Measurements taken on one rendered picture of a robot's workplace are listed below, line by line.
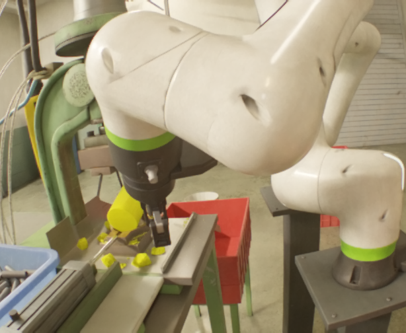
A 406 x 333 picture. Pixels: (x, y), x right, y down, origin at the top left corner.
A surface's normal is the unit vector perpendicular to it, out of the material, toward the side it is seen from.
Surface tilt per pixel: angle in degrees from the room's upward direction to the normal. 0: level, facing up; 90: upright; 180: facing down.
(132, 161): 125
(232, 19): 90
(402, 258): 81
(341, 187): 83
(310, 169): 54
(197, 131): 113
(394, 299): 0
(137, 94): 108
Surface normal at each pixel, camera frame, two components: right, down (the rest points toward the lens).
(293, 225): 0.00, 0.23
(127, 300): -0.14, -0.97
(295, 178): -0.73, -0.05
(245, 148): -0.32, 0.63
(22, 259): -0.20, 0.10
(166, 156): 0.67, 0.61
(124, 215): -0.14, 0.51
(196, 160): 0.05, -0.61
